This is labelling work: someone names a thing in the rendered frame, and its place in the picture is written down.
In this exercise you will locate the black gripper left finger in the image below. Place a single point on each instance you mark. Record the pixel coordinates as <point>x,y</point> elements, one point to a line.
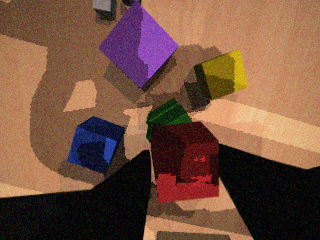
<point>115,209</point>

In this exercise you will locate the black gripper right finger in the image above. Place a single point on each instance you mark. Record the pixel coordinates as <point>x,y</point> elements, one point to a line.
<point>276,201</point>

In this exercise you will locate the purple block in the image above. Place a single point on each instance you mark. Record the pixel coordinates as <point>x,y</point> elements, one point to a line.
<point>138,45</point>

